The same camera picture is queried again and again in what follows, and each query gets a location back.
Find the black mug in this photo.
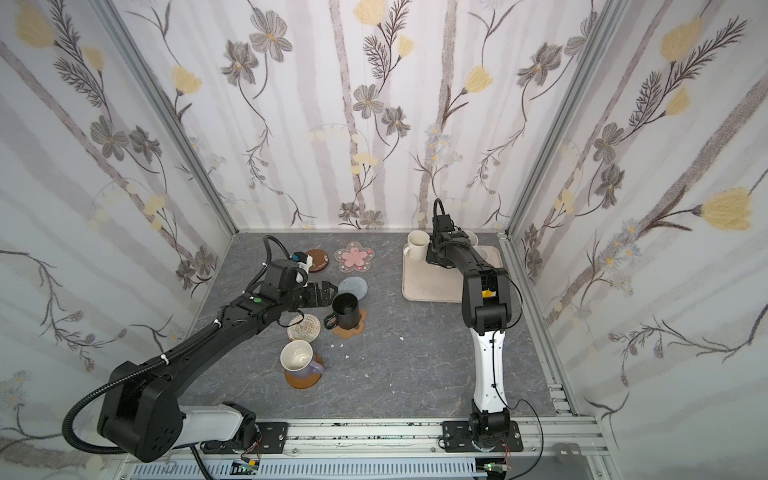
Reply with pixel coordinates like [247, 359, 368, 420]
[323, 293, 362, 330]

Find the woven multicolour round coaster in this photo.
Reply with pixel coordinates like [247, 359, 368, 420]
[287, 314, 322, 343]

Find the dark brown round coaster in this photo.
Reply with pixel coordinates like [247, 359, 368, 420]
[306, 249, 329, 273]

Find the grey round felt coaster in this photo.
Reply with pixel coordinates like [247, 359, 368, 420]
[338, 276, 369, 300]

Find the brown paw print coaster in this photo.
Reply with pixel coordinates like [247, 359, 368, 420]
[331, 309, 368, 340]

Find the pink flower coaster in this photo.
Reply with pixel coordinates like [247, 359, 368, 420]
[334, 241, 375, 274]

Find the lavender mug white inside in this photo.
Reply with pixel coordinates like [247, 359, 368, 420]
[279, 340, 325, 379]

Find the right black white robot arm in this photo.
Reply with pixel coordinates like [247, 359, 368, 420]
[426, 200, 530, 456]

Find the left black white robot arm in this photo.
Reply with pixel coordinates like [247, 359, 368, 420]
[61, 251, 338, 463]

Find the beige serving tray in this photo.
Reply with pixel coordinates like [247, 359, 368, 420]
[400, 243, 511, 305]

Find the white slotted cable duct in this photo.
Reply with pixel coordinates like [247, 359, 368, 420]
[130, 458, 485, 480]

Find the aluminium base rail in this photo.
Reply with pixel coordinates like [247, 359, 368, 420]
[105, 415, 621, 479]

